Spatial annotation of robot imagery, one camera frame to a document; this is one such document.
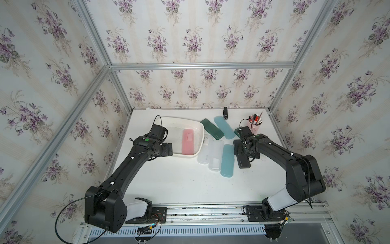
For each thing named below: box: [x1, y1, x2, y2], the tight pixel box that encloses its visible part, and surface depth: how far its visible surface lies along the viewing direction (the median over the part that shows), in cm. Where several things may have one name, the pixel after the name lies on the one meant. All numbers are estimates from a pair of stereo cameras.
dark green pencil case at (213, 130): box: [200, 118, 225, 140], surface depth 109 cm
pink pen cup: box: [248, 110, 264, 135], surface depth 101 cm
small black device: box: [222, 106, 229, 120], surface depth 117 cm
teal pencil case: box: [220, 144, 235, 178], surface depth 92 cm
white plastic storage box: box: [157, 116, 205, 157], surface depth 107 cm
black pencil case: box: [236, 153, 251, 169], surface depth 90 cm
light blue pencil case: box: [213, 115, 237, 140], surface depth 113 cm
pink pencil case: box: [181, 128, 195, 156], surface depth 103 cm
